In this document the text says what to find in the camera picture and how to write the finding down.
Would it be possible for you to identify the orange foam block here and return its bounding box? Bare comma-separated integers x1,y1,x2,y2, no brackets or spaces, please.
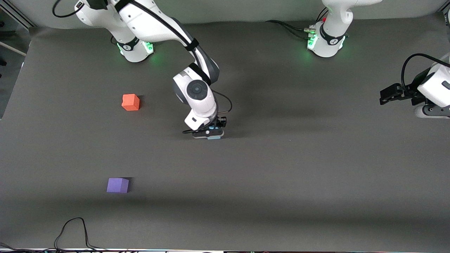
122,94,140,111

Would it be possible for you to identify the purple foam block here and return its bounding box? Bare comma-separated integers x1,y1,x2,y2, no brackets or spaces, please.
107,178,129,194

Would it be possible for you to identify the dark grey table mat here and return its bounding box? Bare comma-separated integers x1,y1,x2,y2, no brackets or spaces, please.
0,14,450,251

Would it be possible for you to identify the black left base cable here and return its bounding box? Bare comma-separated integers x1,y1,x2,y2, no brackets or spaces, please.
265,19,311,39

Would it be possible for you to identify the black looped table cable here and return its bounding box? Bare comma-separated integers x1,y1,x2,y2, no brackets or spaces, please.
54,217,106,252

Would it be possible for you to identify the aluminium frame rail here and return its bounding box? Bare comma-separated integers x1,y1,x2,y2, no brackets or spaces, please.
0,0,36,28

